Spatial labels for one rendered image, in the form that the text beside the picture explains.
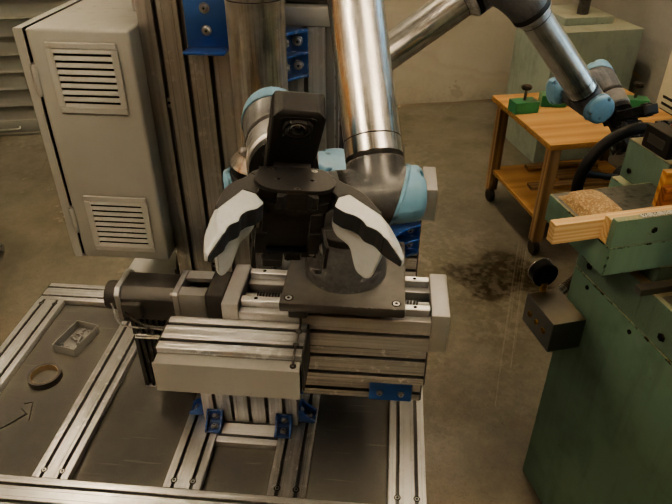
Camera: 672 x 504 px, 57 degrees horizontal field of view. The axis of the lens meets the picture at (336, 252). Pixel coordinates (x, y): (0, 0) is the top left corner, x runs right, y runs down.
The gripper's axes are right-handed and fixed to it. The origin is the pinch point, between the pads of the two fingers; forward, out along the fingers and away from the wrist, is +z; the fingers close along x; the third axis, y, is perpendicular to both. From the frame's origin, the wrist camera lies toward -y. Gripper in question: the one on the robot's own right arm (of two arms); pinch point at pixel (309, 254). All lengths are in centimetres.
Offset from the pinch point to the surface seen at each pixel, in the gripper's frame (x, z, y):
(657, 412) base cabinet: -77, -32, 54
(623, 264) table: -66, -44, 29
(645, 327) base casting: -74, -41, 41
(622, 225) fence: -62, -44, 21
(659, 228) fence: -70, -44, 21
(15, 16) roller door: 114, -347, 72
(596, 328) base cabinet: -75, -53, 52
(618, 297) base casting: -74, -50, 41
